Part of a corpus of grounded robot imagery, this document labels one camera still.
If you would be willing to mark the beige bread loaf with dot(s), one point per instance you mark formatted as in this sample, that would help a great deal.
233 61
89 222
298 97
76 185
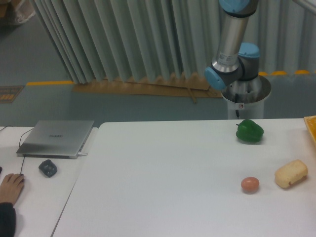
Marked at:
290 173

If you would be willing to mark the small black plastic object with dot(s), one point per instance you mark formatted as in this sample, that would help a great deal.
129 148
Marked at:
48 168

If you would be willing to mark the black sleeved forearm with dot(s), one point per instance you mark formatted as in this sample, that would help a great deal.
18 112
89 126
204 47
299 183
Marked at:
7 220

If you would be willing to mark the silver laptop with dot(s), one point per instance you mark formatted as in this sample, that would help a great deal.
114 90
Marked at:
56 139

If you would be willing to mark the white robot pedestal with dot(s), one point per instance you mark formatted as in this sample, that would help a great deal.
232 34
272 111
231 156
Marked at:
246 99

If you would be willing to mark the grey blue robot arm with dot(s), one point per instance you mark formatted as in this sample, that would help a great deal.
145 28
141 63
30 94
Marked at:
226 66

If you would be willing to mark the grey folding curtain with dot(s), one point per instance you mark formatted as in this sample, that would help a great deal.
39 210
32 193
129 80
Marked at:
136 39

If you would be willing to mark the bare hand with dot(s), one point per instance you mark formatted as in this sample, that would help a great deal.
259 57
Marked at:
11 188

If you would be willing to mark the green bell pepper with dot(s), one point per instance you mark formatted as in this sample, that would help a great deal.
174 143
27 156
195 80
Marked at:
249 131

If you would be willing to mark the brown egg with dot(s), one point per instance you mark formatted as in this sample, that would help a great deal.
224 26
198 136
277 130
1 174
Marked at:
250 184

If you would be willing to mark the yellow basket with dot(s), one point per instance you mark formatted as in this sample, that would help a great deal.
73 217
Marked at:
310 123

